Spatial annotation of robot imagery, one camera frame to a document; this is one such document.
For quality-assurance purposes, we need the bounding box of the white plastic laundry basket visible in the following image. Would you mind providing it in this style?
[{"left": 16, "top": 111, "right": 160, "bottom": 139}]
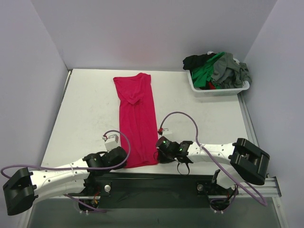
[{"left": 186, "top": 57, "right": 250, "bottom": 97}]

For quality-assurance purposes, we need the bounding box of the red t-shirt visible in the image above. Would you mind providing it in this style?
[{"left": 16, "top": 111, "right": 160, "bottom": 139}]
[{"left": 113, "top": 73, "right": 158, "bottom": 168}]

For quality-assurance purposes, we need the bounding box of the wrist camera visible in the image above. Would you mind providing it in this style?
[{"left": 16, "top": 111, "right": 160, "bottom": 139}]
[
  {"left": 158, "top": 128, "right": 172, "bottom": 135},
  {"left": 103, "top": 134, "right": 119, "bottom": 152}
]

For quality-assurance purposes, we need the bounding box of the black t-shirt in basket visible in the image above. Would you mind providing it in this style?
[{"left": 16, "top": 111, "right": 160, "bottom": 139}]
[{"left": 183, "top": 53, "right": 216, "bottom": 70}]

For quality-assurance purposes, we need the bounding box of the grey t-shirt in basket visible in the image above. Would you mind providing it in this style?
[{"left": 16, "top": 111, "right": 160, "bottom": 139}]
[{"left": 211, "top": 52, "right": 252, "bottom": 89}]

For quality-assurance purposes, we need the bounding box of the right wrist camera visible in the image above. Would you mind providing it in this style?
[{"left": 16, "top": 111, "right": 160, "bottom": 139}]
[{"left": 158, "top": 128, "right": 172, "bottom": 135}]

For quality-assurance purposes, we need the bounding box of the aluminium frame rail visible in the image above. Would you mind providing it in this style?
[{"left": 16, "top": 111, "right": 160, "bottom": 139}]
[{"left": 237, "top": 176, "right": 282, "bottom": 198}]

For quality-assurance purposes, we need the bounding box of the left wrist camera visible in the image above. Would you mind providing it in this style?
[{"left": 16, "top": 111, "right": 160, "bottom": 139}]
[{"left": 103, "top": 134, "right": 119, "bottom": 152}]

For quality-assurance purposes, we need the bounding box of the red garment in basket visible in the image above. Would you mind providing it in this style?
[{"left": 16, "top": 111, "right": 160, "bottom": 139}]
[{"left": 199, "top": 82, "right": 221, "bottom": 90}]

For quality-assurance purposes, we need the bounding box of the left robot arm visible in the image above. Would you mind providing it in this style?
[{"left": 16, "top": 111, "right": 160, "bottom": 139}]
[{"left": 3, "top": 146, "right": 129, "bottom": 216}]

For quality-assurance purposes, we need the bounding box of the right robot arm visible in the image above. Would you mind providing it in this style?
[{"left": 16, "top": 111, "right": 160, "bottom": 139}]
[{"left": 156, "top": 136, "right": 270, "bottom": 194}]

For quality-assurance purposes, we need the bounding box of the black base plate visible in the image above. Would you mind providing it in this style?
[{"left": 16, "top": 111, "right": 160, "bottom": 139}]
[{"left": 73, "top": 172, "right": 233, "bottom": 209}]

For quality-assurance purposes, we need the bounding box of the green t-shirt in basket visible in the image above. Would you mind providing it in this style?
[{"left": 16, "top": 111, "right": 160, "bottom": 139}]
[{"left": 191, "top": 52, "right": 225, "bottom": 88}]

